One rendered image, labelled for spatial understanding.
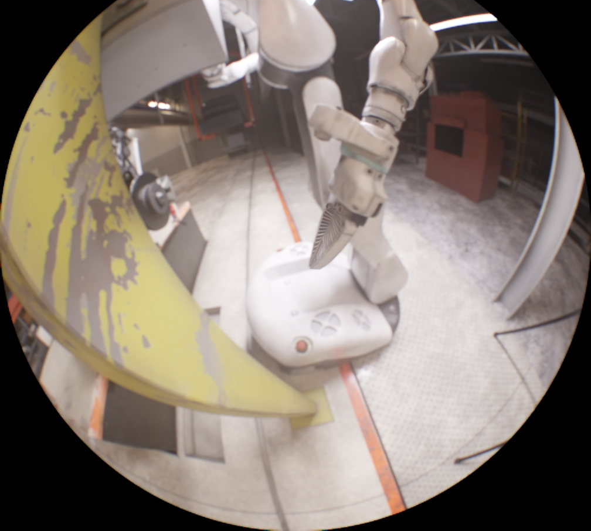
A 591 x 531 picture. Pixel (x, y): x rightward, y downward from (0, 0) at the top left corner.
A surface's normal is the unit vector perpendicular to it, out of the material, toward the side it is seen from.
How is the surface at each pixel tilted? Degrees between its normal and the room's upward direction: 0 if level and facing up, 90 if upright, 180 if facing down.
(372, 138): 75
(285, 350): 39
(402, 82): 80
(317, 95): 90
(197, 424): 0
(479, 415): 0
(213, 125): 90
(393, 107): 83
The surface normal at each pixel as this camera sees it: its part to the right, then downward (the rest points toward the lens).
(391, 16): -0.96, 0.25
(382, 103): -0.51, 0.27
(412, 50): -0.04, 0.62
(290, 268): 0.15, 0.29
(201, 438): -0.17, -0.81
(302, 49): 0.23, 0.61
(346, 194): -0.95, -0.10
